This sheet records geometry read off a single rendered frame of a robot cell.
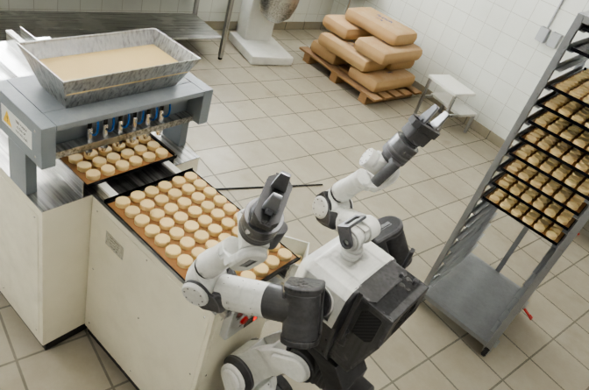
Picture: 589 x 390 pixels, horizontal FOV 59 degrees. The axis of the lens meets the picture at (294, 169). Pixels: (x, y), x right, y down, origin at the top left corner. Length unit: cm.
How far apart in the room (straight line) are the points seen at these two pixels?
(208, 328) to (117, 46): 112
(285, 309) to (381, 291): 26
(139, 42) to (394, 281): 139
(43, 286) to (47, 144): 66
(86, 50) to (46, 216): 62
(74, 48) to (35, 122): 38
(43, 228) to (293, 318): 108
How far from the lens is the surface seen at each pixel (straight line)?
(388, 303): 139
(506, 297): 352
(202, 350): 189
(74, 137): 200
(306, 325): 130
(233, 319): 177
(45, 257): 217
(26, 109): 191
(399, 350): 304
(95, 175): 204
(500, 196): 286
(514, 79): 558
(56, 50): 206
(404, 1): 632
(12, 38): 309
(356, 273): 142
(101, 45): 215
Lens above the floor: 216
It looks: 33 degrees down
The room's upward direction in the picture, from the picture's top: 18 degrees clockwise
